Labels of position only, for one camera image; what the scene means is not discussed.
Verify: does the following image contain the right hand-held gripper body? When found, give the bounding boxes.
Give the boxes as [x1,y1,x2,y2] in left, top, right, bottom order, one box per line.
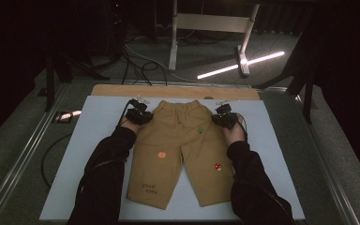
[211,99,239,130]

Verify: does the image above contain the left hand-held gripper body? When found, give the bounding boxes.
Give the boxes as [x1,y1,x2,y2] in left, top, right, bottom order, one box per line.
[124,97,155,127]

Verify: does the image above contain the tan children's pants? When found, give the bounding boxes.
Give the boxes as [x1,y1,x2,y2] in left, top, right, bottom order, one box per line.
[126,98,236,211]

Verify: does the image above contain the person's left hand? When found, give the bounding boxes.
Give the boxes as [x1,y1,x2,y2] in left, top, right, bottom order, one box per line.
[119,115,143,135]

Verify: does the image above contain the wooden table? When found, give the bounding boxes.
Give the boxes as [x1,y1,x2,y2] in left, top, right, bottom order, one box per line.
[90,83,261,101]

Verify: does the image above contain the pale blue table mat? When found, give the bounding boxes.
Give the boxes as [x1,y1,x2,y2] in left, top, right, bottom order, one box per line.
[38,95,306,221]

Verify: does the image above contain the glowing light strip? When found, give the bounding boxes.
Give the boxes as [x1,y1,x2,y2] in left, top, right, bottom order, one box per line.
[196,51,286,81]

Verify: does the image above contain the black metal stand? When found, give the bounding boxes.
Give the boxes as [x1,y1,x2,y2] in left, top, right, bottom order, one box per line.
[37,46,111,113]
[252,6,319,125]

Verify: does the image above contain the dark computer tower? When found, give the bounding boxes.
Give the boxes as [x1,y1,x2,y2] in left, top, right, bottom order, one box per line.
[106,0,129,58]

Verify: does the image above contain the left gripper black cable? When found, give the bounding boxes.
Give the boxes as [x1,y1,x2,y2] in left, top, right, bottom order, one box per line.
[117,99,133,127]

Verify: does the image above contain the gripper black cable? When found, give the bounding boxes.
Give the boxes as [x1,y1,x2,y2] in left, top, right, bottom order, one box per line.
[235,112,248,143]
[117,99,133,127]

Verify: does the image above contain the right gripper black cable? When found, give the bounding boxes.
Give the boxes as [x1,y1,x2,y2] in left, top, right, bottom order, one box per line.
[235,112,248,143]

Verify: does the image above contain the tangled black floor cables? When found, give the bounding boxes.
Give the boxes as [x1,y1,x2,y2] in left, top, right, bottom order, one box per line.
[120,46,170,87]

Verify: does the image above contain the white floor cable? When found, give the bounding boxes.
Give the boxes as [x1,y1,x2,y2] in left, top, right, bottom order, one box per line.
[124,42,203,84]

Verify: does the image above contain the white desk frame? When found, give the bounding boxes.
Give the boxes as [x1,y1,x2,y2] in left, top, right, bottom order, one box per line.
[168,0,261,78]

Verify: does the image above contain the black floor cable loop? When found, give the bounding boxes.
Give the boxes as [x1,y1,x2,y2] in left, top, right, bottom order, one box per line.
[40,132,73,190]

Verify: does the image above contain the metal floor rail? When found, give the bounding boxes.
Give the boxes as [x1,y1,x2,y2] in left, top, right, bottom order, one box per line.
[289,90,360,225]
[0,83,69,225]

